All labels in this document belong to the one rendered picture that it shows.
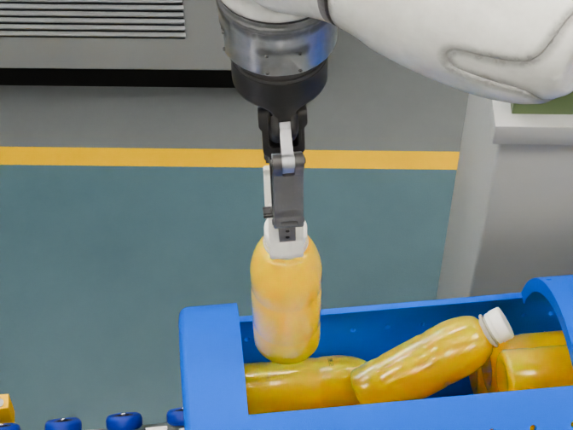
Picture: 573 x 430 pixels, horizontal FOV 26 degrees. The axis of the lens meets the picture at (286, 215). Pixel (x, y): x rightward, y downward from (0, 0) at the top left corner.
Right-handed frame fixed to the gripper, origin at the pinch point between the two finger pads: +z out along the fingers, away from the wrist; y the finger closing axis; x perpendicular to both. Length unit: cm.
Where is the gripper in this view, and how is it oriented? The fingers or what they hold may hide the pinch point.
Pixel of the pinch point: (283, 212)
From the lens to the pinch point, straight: 110.1
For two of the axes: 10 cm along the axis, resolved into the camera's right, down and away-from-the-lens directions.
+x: 10.0, -0.8, 0.5
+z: 0.2, 6.4, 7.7
